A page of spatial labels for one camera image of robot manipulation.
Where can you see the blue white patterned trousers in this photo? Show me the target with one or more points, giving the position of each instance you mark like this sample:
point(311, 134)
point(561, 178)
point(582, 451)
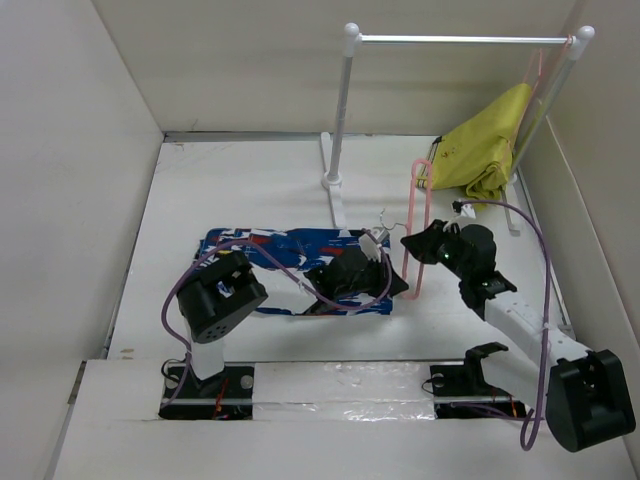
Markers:
point(298, 250)

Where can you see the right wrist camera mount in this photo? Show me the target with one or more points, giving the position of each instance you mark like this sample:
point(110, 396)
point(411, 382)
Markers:
point(464, 214)

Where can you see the yellow shorts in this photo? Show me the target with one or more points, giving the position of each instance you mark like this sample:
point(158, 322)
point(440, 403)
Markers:
point(477, 155)

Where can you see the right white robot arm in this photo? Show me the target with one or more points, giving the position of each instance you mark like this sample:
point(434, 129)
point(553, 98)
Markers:
point(585, 395)

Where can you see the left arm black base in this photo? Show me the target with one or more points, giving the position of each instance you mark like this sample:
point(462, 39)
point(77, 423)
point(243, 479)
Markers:
point(227, 396)

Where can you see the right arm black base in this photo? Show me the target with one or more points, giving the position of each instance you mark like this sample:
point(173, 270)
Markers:
point(459, 389)

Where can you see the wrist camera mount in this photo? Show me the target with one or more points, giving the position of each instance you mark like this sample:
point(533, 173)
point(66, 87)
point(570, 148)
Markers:
point(371, 243)
point(464, 214)

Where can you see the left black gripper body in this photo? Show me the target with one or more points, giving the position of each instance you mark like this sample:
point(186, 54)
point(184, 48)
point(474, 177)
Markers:
point(371, 280)

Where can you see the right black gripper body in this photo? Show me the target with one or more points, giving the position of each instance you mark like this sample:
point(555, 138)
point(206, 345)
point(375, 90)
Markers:
point(447, 253)

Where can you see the white clothes rack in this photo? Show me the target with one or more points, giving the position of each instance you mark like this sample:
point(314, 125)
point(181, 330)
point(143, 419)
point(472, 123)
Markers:
point(331, 143)

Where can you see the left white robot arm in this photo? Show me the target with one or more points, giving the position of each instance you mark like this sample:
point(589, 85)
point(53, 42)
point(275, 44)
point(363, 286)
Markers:
point(217, 298)

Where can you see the silver foil tape strip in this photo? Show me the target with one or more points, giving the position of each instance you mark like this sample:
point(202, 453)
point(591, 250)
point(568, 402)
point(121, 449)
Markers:
point(342, 391)

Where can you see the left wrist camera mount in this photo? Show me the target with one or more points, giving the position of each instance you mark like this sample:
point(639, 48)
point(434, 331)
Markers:
point(371, 243)

